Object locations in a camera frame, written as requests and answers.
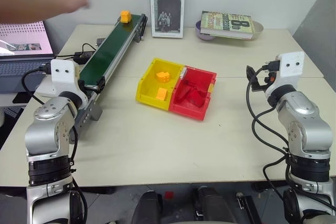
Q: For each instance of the yellow plastic bin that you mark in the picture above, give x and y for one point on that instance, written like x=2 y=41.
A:
x=151 y=90

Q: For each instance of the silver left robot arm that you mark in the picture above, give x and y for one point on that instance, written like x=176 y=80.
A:
x=50 y=129

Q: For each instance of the red plastic bin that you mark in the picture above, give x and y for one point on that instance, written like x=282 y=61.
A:
x=193 y=103

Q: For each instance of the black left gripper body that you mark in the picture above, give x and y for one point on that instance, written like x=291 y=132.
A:
x=81 y=85

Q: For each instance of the orange flat toy block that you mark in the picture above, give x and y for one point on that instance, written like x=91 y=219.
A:
x=161 y=94

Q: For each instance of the cream bowl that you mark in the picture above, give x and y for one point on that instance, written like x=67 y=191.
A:
x=258 y=28

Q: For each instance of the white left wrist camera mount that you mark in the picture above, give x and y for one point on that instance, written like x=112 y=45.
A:
x=61 y=73

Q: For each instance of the thick green-covered book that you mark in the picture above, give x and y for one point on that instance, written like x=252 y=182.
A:
x=228 y=26

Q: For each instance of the Graphic Design book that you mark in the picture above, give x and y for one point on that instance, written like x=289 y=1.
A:
x=167 y=9

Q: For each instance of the grey open laptop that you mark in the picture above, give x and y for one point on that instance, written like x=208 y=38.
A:
x=23 y=43

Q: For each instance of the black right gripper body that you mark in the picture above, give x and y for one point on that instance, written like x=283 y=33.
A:
x=270 y=79

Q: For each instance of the orange notched toy block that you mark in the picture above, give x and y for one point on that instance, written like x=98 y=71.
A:
x=162 y=76

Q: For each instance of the green conveyor belt unit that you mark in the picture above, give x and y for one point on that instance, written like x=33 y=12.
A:
x=110 y=48

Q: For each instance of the small red object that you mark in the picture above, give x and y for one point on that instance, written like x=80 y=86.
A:
x=169 y=195

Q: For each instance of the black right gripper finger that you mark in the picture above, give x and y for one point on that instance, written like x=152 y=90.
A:
x=250 y=75
x=260 y=87

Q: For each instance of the dark rounded shape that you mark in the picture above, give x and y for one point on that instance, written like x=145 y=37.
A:
x=147 y=208
x=214 y=205

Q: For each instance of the purple bowl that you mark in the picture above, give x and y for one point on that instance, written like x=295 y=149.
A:
x=202 y=33

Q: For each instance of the red toy block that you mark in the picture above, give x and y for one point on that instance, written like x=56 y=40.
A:
x=183 y=91
x=198 y=98

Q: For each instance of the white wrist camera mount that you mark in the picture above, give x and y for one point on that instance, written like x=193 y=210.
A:
x=61 y=73
x=290 y=69

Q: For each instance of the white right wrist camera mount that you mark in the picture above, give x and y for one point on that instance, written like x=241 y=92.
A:
x=290 y=69

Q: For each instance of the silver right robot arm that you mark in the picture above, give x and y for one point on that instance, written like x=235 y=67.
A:
x=302 y=119

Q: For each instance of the person's bare forearm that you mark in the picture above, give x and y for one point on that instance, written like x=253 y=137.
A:
x=23 y=3

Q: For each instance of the black power adapter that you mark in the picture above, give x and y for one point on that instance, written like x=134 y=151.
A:
x=82 y=56

